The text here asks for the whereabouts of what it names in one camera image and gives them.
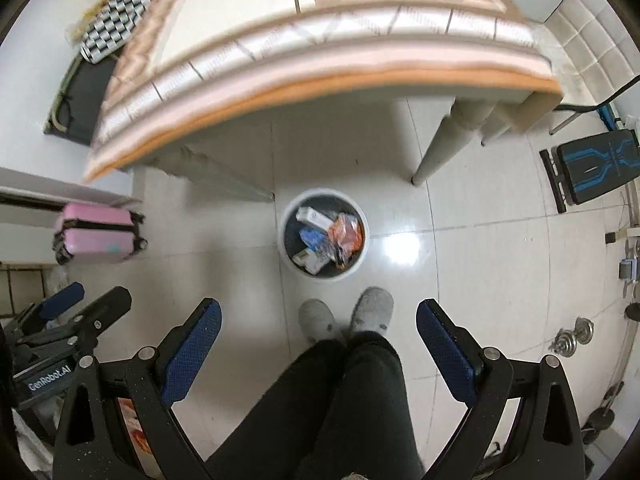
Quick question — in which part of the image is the grey slipper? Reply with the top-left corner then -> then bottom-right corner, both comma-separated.
350,286 -> 395,335
298,298 -> 337,345

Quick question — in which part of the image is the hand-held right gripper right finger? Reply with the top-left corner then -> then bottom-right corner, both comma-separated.
416,298 -> 586,480

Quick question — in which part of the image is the person's leg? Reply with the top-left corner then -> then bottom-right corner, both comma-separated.
345,332 -> 426,480
205,340 -> 353,480

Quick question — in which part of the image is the orange plastic bag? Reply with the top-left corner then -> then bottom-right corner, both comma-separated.
327,213 -> 365,256

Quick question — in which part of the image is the person's right leg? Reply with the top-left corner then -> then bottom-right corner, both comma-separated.
345,332 -> 426,480

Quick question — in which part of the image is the white padded chair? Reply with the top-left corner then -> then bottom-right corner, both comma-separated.
542,0 -> 640,111

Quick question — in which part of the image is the metal dumbbell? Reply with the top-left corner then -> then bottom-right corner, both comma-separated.
547,316 -> 596,358

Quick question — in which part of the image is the orange printed paper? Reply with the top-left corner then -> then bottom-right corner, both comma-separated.
117,397 -> 156,466

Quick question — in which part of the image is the black white checkered cloth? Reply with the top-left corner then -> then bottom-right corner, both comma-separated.
80,0 -> 156,65

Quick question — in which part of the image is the black blue weight bench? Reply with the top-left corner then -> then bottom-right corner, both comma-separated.
539,129 -> 640,213

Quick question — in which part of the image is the person's left leg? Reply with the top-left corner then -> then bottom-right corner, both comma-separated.
205,340 -> 353,480

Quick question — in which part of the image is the blue wrapper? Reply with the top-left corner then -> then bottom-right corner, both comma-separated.
299,227 -> 325,251

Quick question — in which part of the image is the green white medicine box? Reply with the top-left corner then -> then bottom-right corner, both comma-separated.
292,252 -> 328,275

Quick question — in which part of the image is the patterned tablecloth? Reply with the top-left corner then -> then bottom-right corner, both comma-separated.
82,0 -> 563,183

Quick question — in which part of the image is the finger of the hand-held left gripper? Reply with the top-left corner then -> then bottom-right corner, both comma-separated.
15,282 -> 85,333
20,286 -> 132,346

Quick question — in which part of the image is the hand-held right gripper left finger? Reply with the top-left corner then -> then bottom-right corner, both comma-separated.
52,298 -> 222,480

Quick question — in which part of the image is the white round trash bin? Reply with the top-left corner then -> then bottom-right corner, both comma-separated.
278,189 -> 371,281

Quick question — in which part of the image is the black weight plate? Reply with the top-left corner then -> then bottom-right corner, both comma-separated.
582,407 -> 618,443

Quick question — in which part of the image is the pink white long box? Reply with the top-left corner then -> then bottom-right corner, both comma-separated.
296,206 -> 335,231

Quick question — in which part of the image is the pink suitcase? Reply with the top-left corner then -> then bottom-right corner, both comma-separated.
54,202 -> 148,266

